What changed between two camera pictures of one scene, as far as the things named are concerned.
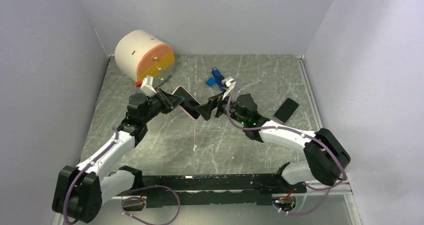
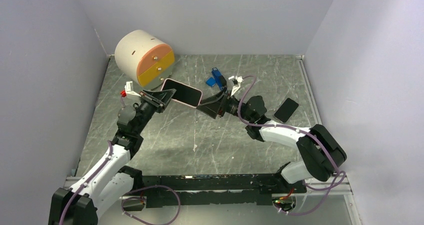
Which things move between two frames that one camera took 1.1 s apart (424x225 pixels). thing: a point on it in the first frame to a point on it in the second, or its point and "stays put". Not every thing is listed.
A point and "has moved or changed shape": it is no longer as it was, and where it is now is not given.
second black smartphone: (286, 110) stays put
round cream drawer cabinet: (140, 53) stays put
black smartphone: (188, 103) to (183, 93)
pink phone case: (189, 103) has moved or changed shape
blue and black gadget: (218, 78) stays put
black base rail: (189, 189) stays put
